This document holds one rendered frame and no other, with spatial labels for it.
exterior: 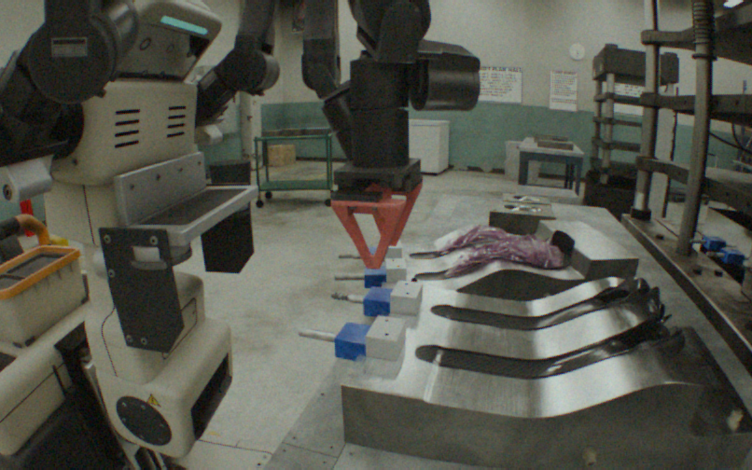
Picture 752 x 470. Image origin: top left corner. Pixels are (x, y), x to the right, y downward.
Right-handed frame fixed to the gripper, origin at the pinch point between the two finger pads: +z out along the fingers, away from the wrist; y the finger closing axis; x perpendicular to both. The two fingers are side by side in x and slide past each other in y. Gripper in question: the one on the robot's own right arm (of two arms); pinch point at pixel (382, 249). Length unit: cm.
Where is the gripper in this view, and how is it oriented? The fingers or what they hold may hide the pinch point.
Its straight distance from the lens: 43.5
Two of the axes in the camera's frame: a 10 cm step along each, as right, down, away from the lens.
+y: 2.8, -3.1, 9.1
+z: 0.2, 9.5, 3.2
